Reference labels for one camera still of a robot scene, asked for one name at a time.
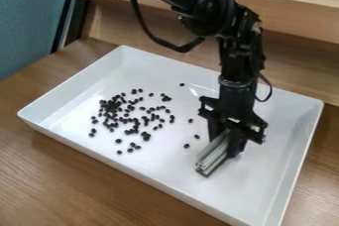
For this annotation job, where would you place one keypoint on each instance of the white tray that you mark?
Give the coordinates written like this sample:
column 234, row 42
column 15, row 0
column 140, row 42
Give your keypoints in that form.
column 145, row 71

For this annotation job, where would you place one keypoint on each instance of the pile of black bits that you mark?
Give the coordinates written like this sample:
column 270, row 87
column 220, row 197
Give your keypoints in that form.
column 128, row 114

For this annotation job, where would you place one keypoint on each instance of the silver metal bar tool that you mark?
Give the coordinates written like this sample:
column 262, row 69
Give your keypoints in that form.
column 212, row 159

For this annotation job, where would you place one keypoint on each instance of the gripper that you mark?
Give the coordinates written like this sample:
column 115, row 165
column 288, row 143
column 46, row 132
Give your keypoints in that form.
column 236, row 104

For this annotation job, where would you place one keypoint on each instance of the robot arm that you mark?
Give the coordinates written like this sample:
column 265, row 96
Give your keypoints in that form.
column 207, row 8

